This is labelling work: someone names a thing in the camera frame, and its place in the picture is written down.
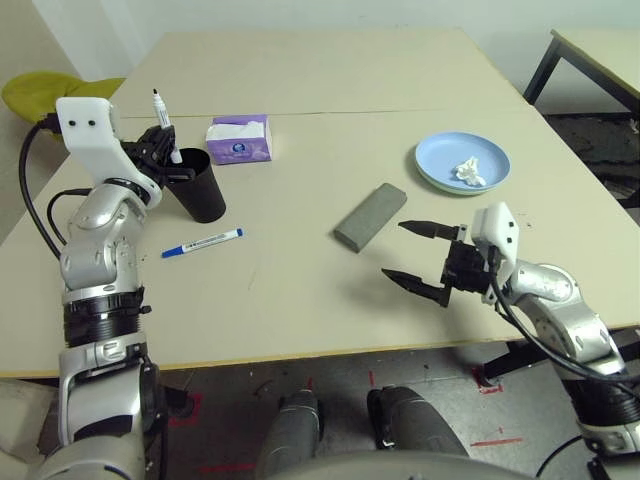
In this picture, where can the black table base bar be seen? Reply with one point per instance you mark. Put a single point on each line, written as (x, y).
(520, 360)
(177, 400)

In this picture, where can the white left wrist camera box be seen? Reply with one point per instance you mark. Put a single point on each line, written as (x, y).
(85, 130)

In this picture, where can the purple tissue box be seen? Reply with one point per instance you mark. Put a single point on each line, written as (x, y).
(240, 145)

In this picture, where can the white marker with blue cap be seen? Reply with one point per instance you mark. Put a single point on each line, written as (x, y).
(202, 242)

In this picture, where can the blue plate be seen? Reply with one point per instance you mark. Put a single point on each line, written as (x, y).
(450, 155)

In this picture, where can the beige side table black legs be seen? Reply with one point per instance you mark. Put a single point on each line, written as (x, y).
(600, 65)

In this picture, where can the grey robot leg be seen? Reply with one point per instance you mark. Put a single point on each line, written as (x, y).
(295, 435)
(410, 425)

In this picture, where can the white tissue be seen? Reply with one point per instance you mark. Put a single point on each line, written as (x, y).
(469, 172)

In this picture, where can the black plastic cup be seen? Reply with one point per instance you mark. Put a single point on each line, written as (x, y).
(200, 195)

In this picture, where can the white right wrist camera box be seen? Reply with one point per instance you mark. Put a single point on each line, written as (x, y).
(500, 225)

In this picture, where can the grey right robot leg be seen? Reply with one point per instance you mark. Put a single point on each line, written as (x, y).
(410, 425)

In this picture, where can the yellow-green chair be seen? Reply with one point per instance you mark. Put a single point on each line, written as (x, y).
(45, 95)

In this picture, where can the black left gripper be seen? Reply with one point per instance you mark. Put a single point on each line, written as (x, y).
(145, 156)

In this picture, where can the grey glasses case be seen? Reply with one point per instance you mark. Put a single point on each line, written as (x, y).
(372, 215)

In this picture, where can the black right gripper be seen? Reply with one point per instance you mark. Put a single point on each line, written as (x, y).
(465, 272)

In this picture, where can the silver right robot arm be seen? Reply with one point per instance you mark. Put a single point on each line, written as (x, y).
(565, 310)

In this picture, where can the grey robot torso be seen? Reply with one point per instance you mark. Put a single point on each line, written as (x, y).
(390, 469)

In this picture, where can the white marker with black tip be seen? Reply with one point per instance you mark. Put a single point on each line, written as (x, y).
(161, 112)

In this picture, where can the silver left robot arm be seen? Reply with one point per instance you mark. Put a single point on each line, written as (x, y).
(95, 225)

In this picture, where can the grey left robot leg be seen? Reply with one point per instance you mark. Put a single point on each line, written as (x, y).
(295, 435)

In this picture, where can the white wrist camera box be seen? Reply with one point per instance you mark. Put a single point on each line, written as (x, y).
(85, 130)
(500, 225)

